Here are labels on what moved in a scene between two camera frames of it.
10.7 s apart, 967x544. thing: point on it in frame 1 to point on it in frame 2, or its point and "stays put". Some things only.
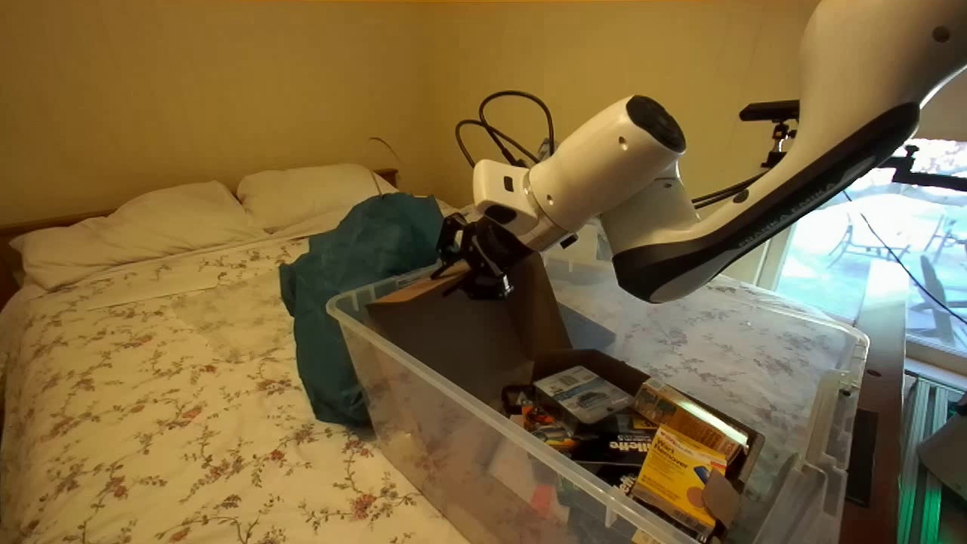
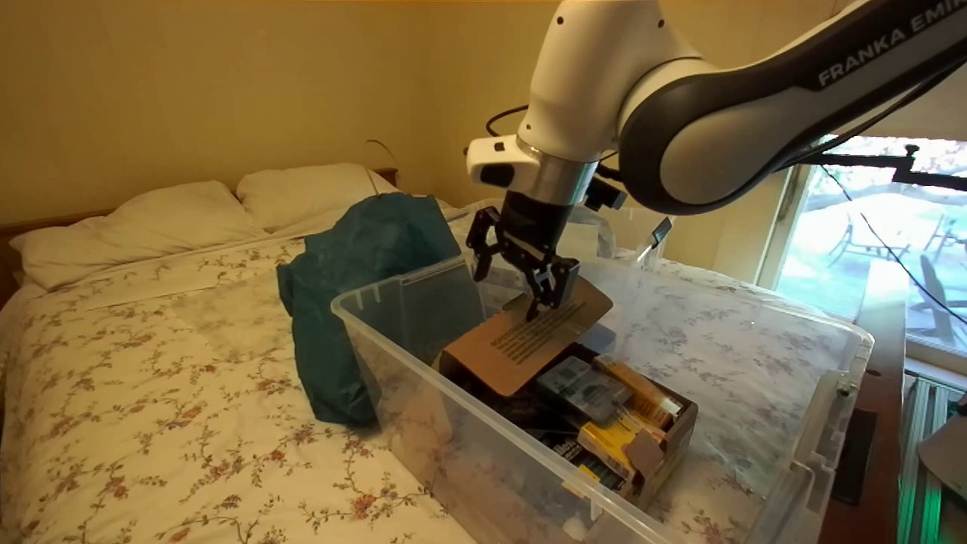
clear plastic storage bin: (591, 404) stays put
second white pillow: (306, 198) stays put
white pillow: (147, 228) stays put
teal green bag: (374, 239) stays put
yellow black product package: (678, 443) to (612, 438)
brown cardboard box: (478, 346) to (587, 404)
